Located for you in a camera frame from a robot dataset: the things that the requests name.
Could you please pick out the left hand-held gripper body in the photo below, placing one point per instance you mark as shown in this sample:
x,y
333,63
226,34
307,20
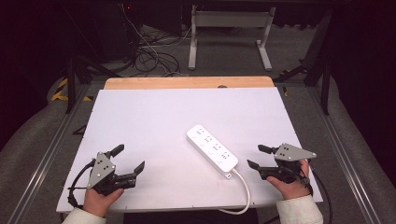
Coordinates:
x,y
101,169

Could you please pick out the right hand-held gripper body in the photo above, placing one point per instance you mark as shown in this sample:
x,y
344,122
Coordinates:
x,y
291,153

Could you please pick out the person's left hand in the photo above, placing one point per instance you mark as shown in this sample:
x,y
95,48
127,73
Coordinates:
x,y
98,202

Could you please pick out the person's right hand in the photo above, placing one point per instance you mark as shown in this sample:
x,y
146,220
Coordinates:
x,y
292,190

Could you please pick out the white board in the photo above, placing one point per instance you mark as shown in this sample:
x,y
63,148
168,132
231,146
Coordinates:
x,y
149,124

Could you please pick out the white power strip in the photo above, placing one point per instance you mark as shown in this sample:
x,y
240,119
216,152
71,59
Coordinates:
x,y
211,151

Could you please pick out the black metal stand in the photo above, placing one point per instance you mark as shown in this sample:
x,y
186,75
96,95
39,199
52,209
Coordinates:
x,y
323,62
71,87

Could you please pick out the aluminium floor rail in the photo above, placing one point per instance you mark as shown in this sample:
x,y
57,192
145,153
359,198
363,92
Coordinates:
x,y
46,161
341,155

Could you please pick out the white metal desk frame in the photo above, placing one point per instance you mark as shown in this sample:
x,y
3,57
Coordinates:
x,y
230,19

